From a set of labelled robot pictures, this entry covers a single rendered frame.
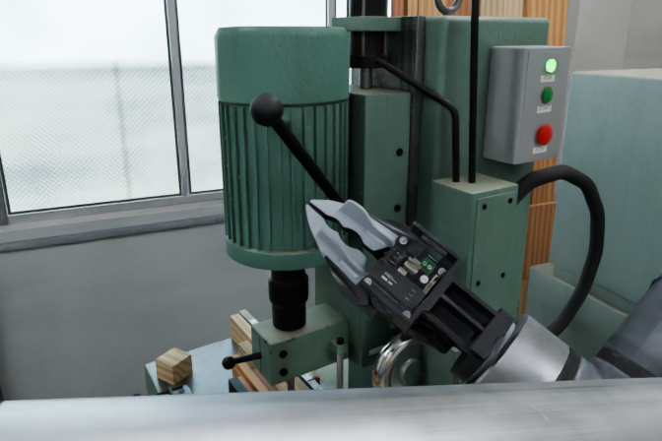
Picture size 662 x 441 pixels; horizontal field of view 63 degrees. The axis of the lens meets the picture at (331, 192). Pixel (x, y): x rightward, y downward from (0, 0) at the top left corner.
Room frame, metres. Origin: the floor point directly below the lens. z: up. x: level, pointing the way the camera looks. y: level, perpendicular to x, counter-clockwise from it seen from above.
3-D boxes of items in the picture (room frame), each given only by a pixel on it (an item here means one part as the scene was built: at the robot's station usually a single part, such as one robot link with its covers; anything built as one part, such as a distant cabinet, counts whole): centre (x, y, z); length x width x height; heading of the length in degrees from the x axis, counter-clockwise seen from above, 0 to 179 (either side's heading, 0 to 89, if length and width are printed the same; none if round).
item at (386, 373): (0.70, -0.11, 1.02); 0.12 x 0.03 x 0.12; 122
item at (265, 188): (0.73, 0.06, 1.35); 0.18 x 0.18 x 0.31
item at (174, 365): (0.85, 0.28, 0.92); 0.05 x 0.04 x 0.04; 148
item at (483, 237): (0.72, -0.20, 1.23); 0.09 x 0.08 x 0.15; 122
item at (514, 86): (0.78, -0.28, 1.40); 0.10 x 0.06 x 0.16; 122
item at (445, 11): (0.89, -0.18, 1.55); 0.06 x 0.02 x 0.06; 122
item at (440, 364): (0.70, -0.18, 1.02); 0.09 x 0.07 x 0.12; 32
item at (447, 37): (0.89, -0.18, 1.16); 0.22 x 0.22 x 0.72; 32
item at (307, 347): (0.74, 0.05, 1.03); 0.14 x 0.07 x 0.09; 122
